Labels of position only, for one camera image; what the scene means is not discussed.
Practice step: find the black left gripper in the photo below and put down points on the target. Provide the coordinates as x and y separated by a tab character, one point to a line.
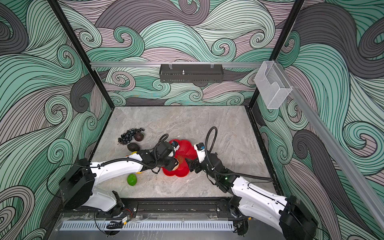
172	164

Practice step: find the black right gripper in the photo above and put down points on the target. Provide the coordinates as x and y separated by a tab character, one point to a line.
191	163

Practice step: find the red flower-shaped fruit bowl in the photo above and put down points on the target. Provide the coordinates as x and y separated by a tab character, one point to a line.
185	152

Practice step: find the beige garlic bulb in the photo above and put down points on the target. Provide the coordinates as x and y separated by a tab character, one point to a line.
180	160

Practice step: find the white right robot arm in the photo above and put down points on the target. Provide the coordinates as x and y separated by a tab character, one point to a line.
288	215

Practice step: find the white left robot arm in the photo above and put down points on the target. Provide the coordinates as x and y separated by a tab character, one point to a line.
79	187

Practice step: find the dark avocado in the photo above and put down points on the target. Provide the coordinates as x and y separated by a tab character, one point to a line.
133	147

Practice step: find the green lime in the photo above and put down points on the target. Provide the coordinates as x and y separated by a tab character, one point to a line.
132	179

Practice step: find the black grape bunch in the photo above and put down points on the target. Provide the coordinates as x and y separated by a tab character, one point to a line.
128	136

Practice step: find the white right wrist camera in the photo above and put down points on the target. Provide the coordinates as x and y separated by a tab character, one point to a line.
200	150

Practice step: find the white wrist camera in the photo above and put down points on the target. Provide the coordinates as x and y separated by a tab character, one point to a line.
175	145
200	150

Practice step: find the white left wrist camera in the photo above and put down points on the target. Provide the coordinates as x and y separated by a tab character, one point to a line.
175	145

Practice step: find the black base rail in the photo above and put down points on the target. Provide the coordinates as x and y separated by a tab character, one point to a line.
232	208

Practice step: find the black perforated wall tray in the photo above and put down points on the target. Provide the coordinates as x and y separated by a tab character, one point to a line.
196	74

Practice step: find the white slotted cable duct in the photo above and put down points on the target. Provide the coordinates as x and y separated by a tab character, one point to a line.
148	225

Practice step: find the aluminium rail back wall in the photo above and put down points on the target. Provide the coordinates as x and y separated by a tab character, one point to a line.
138	64

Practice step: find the aluminium rail wall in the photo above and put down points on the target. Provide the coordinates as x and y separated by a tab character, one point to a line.
366	192
138	64

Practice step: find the clear plastic wall bin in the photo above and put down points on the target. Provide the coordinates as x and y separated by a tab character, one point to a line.
273	84

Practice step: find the black frame post left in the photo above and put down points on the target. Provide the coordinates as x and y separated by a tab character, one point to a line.
55	6

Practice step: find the black frame post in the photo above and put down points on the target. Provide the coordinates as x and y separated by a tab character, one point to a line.
55	6
286	29

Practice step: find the aluminium rail right wall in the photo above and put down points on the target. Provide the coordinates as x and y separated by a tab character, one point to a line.
366	192

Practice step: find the black frame post right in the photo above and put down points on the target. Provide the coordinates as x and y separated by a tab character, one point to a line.
286	29

